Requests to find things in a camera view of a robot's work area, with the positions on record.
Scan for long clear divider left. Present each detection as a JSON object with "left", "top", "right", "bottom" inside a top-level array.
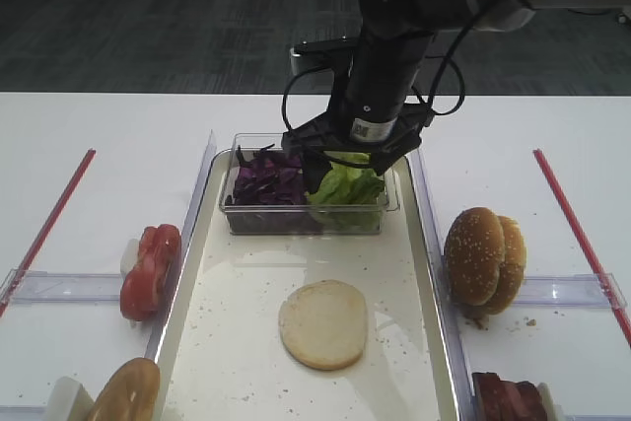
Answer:
[{"left": 145, "top": 130, "right": 217, "bottom": 363}]

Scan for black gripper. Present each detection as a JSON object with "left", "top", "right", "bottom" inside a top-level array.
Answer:
[{"left": 281, "top": 109, "right": 434, "bottom": 194}]

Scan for metal tray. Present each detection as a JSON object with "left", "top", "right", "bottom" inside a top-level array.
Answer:
[{"left": 157, "top": 154, "right": 457, "bottom": 420}]

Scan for tomato slices stack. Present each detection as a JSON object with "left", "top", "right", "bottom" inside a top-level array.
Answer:
[{"left": 119, "top": 224, "right": 181, "bottom": 321}]

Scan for red strip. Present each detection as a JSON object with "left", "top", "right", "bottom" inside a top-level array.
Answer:
[
  {"left": 0, "top": 148, "right": 97, "bottom": 316},
  {"left": 532, "top": 149, "right": 630, "bottom": 344}
]

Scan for white pusher block by meat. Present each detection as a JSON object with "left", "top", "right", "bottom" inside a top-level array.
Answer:
[{"left": 536, "top": 383, "right": 566, "bottom": 421}]

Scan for red strip right side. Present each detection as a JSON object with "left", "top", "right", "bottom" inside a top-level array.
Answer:
[{"left": 532, "top": 149, "right": 630, "bottom": 344}]

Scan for green lettuce leaf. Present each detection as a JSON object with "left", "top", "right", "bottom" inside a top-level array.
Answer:
[{"left": 306, "top": 163, "right": 386, "bottom": 205}]

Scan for toasted bun slice left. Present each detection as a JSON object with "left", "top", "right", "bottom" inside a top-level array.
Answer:
[{"left": 87, "top": 357, "right": 161, "bottom": 421}]

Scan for sesame burger bun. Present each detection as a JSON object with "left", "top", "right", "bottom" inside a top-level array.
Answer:
[{"left": 444, "top": 207, "right": 505, "bottom": 307}]

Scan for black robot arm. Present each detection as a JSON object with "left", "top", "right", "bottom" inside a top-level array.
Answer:
[{"left": 281, "top": 0, "right": 630, "bottom": 191}]

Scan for clear plastic vegetable container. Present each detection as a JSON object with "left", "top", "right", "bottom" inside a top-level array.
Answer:
[{"left": 219, "top": 133, "right": 398, "bottom": 235}]

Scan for bottom bun half on tray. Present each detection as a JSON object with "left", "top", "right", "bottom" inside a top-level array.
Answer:
[{"left": 278, "top": 279, "right": 368, "bottom": 371}]

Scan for purple cabbage pieces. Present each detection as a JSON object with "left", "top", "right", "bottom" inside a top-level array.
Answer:
[{"left": 225, "top": 145, "right": 307, "bottom": 206}]

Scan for meat patties stack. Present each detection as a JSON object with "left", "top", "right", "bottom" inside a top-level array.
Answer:
[{"left": 472, "top": 372, "right": 548, "bottom": 421}]

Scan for white pusher block by bun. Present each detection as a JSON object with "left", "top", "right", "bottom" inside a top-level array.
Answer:
[{"left": 43, "top": 377, "right": 94, "bottom": 421}]

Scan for long clear divider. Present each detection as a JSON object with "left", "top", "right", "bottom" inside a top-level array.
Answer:
[
  {"left": 408, "top": 149, "right": 477, "bottom": 420},
  {"left": 145, "top": 130, "right": 217, "bottom": 363}
]

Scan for clear rail by tomato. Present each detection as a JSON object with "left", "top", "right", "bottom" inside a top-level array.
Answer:
[{"left": 1, "top": 269, "right": 123, "bottom": 305}]

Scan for long clear divider right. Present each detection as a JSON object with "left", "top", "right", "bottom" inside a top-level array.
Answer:
[{"left": 408, "top": 149, "right": 477, "bottom": 420}]

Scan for clear rail by burger buns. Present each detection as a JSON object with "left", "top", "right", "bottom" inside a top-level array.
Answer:
[{"left": 512, "top": 274, "right": 627, "bottom": 310}]

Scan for green lettuce in container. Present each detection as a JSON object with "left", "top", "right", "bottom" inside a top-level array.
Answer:
[{"left": 306, "top": 163, "right": 386, "bottom": 234}]

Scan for red strip left side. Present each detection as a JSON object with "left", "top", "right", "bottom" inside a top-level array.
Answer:
[{"left": 0, "top": 148, "right": 97, "bottom": 316}]

